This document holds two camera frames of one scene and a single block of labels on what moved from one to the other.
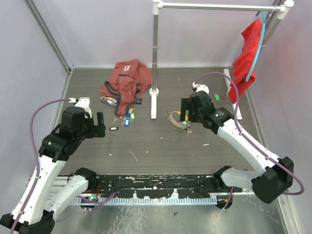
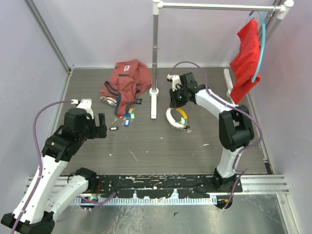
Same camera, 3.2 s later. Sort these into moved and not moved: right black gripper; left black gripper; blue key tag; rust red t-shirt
Moved: right black gripper
Not moved: left black gripper; blue key tag; rust red t-shirt
